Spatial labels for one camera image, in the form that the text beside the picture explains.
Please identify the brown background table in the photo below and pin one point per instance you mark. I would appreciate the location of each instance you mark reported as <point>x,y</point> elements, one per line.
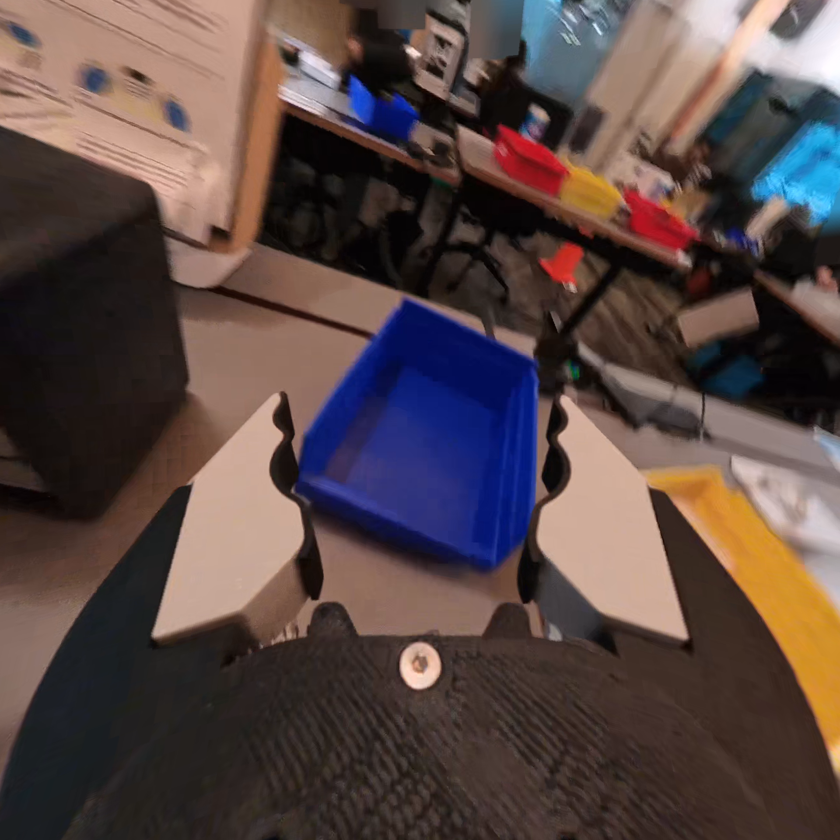
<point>367,141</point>

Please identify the red plastic bin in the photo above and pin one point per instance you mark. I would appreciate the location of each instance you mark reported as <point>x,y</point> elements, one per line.
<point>656,220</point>
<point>528,161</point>

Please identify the small blue bin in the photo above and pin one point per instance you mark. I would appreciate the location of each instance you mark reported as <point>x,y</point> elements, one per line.
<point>387,115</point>

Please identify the black drawer cabinet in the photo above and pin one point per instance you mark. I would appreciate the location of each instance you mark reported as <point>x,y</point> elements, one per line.
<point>79,315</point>

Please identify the white paper sheet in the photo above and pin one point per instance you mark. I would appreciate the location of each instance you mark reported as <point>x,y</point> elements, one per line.
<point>787,499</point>

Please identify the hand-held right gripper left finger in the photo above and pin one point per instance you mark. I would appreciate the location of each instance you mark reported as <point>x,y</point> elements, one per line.
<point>229,525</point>

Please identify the yellow plastic bin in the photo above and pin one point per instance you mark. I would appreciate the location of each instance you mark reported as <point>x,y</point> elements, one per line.
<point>590,190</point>

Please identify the blue plastic bin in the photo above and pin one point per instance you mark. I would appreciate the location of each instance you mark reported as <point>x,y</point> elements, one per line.
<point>426,446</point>

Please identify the tan curved board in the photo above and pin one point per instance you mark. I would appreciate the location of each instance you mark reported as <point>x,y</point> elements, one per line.
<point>257,164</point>

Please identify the yellow flat sheet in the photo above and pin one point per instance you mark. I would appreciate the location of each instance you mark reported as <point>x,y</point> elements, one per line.
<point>761,571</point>

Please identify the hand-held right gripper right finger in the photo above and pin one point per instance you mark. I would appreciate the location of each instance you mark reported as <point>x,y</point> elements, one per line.
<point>604,525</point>

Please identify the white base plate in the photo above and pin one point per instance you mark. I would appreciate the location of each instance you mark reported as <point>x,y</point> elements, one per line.
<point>203,266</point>

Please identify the long brown table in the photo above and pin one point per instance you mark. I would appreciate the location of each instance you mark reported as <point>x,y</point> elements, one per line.
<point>590,223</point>

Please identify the orange traffic cone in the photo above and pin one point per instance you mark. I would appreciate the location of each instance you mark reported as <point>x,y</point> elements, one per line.
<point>563,262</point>

